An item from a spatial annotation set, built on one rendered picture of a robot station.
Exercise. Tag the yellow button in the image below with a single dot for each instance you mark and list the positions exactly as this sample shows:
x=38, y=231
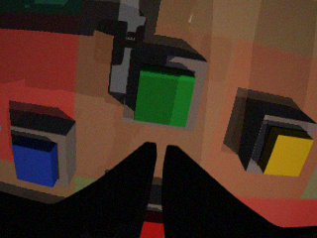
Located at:
x=277, y=141

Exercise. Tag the green button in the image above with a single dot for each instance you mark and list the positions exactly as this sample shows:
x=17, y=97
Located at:
x=163, y=88

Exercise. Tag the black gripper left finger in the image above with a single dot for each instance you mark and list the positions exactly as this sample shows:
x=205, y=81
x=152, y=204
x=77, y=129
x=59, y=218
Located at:
x=112, y=207

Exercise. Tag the red button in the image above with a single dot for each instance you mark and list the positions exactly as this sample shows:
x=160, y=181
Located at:
x=153, y=222

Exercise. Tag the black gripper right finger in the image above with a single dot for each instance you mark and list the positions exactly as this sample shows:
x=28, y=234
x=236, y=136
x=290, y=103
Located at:
x=195, y=205

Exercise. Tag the blue button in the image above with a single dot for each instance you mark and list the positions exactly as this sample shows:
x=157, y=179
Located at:
x=44, y=149

